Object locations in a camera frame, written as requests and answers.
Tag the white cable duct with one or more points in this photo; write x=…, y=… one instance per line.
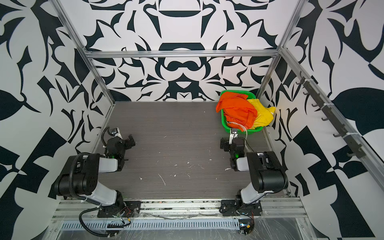
x=187, y=224

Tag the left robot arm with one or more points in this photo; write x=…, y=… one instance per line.
x=80, y=176

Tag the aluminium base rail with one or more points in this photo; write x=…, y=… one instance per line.
x=190, y=208

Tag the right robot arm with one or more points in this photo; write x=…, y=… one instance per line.
x=266, y=172

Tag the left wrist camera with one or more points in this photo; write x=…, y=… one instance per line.
x=115, y=132

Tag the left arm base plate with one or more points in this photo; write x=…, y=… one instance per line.
x=126, y=210

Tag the left aluminium frame post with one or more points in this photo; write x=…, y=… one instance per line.
x=65, y=20

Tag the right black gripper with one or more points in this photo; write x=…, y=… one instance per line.
x=226, y=144

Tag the aluminium frame post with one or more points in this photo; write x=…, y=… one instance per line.
x=65, y=20
x=282, y=45

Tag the yellow shorts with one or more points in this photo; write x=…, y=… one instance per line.
x=265, y=115

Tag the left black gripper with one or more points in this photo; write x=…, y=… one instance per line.
x=128, y=142

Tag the right aluminium frame post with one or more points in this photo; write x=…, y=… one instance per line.
x=282, y=45

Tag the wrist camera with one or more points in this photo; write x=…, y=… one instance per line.
x=233, y=135
x=115, y=132

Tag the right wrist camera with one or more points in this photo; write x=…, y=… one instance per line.
x=233, y=135

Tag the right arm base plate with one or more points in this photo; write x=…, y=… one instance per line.
x=230, y=208

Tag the orange shorts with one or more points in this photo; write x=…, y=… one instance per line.
x=237, y=109

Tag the aluminium frame crossbar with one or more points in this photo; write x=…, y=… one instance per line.
x=180, y=54

